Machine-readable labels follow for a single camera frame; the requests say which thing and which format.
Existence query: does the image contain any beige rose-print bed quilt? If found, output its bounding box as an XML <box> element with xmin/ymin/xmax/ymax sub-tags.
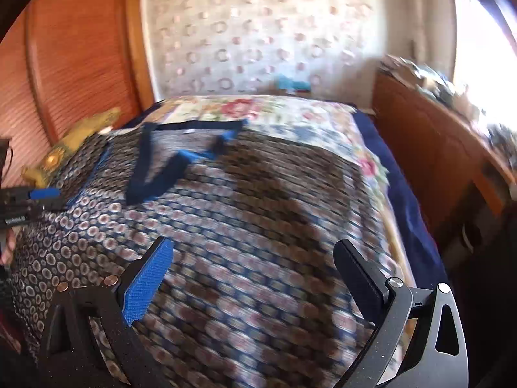
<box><xmin>155</xmin><ymin>95</ymin><xmax>410</xmax><ymax>292</ymax></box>

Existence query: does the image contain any white circle-patterned curtain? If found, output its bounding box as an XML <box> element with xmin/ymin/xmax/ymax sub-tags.
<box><xmin>138</xmin><ymin>0</ymin><xmax>402</xmax><ymax>105</ymax></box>

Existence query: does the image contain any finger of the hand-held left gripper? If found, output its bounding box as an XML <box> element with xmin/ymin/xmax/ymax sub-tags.
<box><xmin>29</xmin><ymin>187</ymin><xmax>70</xmax><ymax>212</ymax></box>

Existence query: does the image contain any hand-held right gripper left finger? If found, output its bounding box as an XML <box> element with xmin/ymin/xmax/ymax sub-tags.
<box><xmin>38</xmin><ymin>235</ymin><xmax>174</xmax><ymax>388</ymax></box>

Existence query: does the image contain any blue box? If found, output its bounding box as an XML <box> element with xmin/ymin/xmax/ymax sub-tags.
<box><xmin>274</xmin><ymin>74</ymin><xmax>312</xmax><ymax>94</ymax></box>

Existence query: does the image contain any bright window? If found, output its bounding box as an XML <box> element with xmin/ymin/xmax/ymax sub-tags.
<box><xmin>450</xmin><ymin>0</ymin><xmax>517</xmax><ymax>140</ymax></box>

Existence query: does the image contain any navy circle-patterned garment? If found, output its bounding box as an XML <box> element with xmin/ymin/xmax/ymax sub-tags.
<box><xmin>11</xmin><ymin>119</ymin><xmax>406</xmax><ymax>388</ymax></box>

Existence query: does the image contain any wooden cabinet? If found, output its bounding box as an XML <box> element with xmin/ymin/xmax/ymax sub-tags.
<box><xmin>371</xmin><ymin>70</ymin><xmax>517</xmax><ymax>253</ymax></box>

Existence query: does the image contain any navy blue blanket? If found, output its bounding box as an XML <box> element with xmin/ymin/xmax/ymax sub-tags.
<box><xmin>349</xmin><ymin>107</ymin><xmax>451</xmax><ymax>294</ymax></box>

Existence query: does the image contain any person's left hand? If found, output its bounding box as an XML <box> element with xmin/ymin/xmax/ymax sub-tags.
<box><xmin>0</xmin><ymin>230</ymin><xmax>17</xmax><ymax>266</ymax></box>

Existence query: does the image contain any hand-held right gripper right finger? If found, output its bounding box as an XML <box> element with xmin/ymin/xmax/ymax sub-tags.
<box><xmin>333</xmin><ymin>239</ymin><xmax>469</xmax><ymax>388</ymax></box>

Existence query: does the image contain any wooden wardrobe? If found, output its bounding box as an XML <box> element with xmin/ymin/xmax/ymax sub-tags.
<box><xmin>0</xmin><ymin>0</ymin><xmax>157</xmax><ymax>197</ymax></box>

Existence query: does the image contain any yellow embroidered cloth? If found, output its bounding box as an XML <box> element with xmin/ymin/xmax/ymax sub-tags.
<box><xmin>21</xmin><ymin>107</ymin><xmax>122</xmax><ymax>183</ymax></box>

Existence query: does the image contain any clutter of small things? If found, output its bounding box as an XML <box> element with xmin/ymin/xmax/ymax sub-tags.
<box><xmin>379</xmin><ymin>54</ymin><xmax>517</xmax><ymax>152</ymax></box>

